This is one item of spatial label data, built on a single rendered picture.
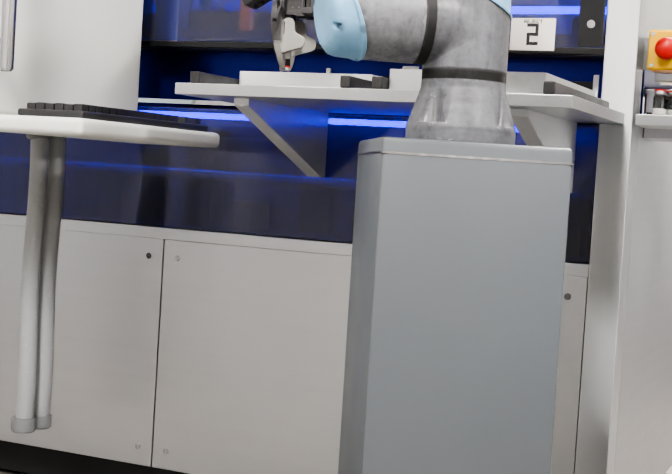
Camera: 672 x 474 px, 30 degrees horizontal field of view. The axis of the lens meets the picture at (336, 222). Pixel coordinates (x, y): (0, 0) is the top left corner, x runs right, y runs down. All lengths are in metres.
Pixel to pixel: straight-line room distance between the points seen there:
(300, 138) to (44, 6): 0.53
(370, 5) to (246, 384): 1.16
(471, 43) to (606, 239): 0.74
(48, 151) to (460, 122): 1.16
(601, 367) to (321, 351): 0.56
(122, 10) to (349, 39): 1.02
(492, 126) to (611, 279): 0.72
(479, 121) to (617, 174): 0.70
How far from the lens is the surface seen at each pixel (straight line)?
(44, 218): 2.59
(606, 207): 2.33
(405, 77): 2.05
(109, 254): 2.76
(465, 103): 1.67
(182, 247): 2.66
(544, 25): 2.38
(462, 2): 1.69
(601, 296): 2.34
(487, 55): 1.69
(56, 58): 2.44
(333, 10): 1.65
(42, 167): 2.56
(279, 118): 2.31
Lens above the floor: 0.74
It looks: 2 degrees down
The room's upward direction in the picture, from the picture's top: 4 degrees clockwise
